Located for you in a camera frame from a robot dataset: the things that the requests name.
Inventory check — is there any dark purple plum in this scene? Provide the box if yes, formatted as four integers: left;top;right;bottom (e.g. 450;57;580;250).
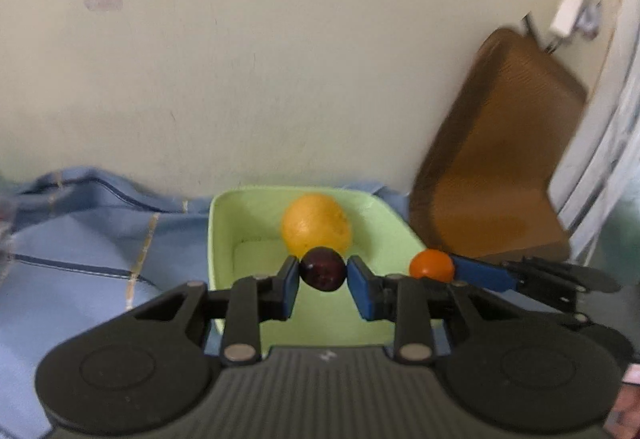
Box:
299;246;347;292

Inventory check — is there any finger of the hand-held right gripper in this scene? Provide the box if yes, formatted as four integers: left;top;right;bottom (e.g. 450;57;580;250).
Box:
451;254;622;311

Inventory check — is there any brown mesh chair back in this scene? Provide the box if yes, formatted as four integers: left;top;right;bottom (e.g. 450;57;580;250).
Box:
409;26;588;265

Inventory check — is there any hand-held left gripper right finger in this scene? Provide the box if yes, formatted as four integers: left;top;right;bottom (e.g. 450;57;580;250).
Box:
347;255;558;365

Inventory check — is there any light blue blanket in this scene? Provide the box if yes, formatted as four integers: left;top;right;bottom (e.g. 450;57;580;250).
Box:
0;165;441;439

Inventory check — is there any white window frame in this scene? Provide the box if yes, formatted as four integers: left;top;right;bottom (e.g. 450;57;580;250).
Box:
550;0;640;265

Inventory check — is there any light green square bowl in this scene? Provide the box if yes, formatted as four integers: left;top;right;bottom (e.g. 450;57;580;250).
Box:
208;186;441;349

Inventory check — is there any small orange kumquat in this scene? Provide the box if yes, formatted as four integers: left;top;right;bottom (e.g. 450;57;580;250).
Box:
409;248;456;282

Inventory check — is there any large yellow citrus fruit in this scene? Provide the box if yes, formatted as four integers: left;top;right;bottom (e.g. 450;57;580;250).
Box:
281;194;353;257

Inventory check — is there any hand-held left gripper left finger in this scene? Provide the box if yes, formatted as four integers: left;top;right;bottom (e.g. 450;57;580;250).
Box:
132;255;301;366

